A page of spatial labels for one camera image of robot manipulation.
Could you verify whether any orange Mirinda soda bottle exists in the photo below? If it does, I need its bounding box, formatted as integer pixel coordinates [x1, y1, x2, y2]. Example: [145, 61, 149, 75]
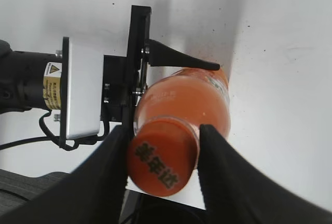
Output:
[132, 68, 230, 152]

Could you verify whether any orange bottle cap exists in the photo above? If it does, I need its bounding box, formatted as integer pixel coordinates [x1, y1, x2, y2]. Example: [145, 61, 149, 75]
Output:
[127, 118, 199, 197]

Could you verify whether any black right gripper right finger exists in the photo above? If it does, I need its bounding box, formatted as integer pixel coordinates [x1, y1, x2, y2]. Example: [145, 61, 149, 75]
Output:
[198, 124, 331, 223]

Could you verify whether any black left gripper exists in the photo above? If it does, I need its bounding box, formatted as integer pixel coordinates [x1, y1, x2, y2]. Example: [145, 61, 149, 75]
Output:
[102, 5, 220, 131]

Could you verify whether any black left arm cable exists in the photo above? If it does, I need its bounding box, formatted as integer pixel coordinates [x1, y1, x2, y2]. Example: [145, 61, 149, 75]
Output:
[0, 111, 109, 151]

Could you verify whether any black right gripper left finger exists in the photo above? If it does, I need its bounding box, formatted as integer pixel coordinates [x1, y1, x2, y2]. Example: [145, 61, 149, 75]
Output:
[1, 125, 129, 223]

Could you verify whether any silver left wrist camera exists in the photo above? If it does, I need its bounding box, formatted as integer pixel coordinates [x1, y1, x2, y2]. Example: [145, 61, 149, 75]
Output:
[59, 37, 104, 151]

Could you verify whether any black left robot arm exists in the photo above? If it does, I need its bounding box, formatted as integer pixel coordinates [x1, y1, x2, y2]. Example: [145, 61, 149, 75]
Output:
[1, 5, 219, 146]

